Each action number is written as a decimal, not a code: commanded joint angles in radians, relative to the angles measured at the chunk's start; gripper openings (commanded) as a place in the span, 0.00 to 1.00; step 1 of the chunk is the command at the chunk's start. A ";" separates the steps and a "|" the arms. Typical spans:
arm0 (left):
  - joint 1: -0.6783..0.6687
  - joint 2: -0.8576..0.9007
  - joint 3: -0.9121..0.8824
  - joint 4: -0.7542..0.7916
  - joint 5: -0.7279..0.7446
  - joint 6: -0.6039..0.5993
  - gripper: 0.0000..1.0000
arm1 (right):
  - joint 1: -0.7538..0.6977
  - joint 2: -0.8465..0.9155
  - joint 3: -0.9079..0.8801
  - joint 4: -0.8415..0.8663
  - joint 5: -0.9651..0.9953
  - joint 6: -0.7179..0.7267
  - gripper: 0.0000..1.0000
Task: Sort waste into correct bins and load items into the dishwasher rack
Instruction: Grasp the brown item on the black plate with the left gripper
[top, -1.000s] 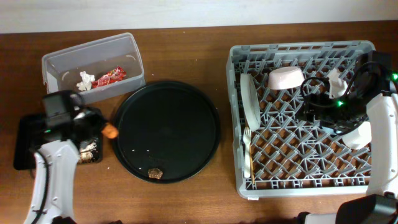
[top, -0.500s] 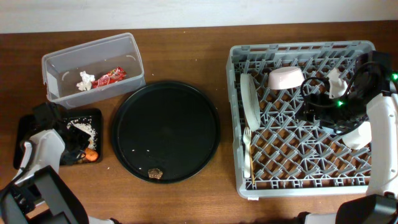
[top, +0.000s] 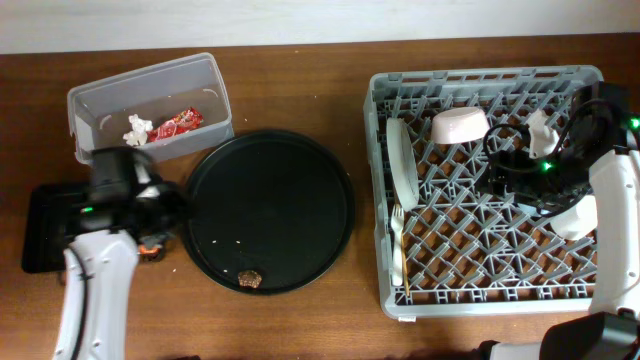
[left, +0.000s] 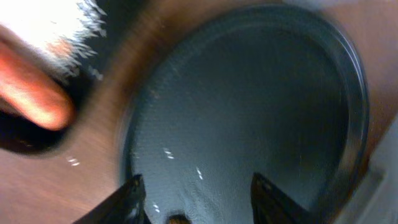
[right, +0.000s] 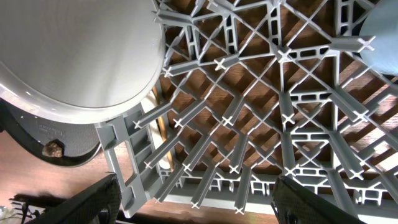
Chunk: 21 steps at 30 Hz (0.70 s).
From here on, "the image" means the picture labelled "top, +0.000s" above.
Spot orange carrot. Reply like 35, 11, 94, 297
138, 243, 163, 256

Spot white cup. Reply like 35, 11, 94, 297
550, 195, 598, 241

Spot white tissue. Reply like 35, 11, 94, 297
123, 114, 153, 147

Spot red snack wrapper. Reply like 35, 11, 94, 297
147, 107, 204, 143

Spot pink bowl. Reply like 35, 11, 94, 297
430, 107, 490, 145

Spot grey dishwasher rack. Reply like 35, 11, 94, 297
363, 65, 602, 320

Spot grey plate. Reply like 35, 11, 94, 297
386, 118, 419, 212

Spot white plastic fork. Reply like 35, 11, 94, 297
391, 204, 404, 287

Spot wooden chopstick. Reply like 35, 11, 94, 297
400, 235, 410, 299

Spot blue cup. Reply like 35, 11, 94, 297
516, 203, 541, 217

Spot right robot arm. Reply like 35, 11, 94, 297
478, 81, 639, 359

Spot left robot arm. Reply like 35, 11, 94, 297
53, 147, 189, 359

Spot clear plastic bin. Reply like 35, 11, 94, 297
67, 53, 234, 164

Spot black round tray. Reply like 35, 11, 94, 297
182, 130, 356, 296

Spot brown walnut shell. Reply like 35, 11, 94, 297
237, 270, 263, 289

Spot black rectangular tray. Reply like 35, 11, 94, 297
21, 182, 89, 274

